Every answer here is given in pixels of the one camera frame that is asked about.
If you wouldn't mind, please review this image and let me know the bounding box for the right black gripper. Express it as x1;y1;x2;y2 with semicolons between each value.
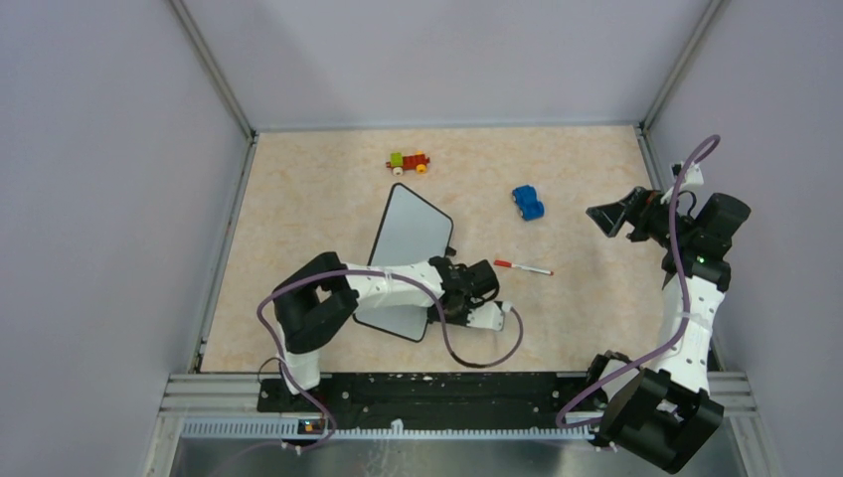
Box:
587;186;695;248

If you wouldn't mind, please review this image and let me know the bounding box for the red capped whiteboard marker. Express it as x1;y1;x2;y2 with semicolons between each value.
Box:
493;259;555;276

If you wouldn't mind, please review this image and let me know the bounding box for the small whiteboard with stand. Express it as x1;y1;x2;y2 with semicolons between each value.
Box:
353;183;453;343

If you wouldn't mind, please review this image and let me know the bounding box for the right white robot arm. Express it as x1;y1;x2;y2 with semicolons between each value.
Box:
583;193;752;474

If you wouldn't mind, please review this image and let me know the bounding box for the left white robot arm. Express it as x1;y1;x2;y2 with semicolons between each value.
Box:
264;251;512;411

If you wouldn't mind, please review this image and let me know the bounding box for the blue toy car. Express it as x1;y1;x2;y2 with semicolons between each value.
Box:
511;185;545;222

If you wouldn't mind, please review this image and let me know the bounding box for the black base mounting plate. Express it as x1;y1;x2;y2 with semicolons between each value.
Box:
257;372;590;413

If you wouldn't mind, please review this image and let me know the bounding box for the red green toy train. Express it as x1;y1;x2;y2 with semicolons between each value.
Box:
385;152;430;176

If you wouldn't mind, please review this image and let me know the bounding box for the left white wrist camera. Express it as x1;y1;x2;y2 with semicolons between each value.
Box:
466;301;513;332

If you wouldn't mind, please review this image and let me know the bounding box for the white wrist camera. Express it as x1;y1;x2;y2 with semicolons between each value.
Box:
660;163;704;205
466;301;513;332

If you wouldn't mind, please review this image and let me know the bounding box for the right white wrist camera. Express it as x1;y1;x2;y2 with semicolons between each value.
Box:
660;163;704;205

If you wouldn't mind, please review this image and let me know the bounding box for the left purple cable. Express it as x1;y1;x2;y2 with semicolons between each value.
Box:
256;268;526;454

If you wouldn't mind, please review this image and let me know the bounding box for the purple cable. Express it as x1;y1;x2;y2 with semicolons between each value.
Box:
554;134;722;430
256;268;526;454

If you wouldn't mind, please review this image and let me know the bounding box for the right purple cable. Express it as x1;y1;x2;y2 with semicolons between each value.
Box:
554;134;722;430

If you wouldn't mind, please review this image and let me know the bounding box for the grey slotted cable duct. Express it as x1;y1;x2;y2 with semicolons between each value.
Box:
181;417;593;440

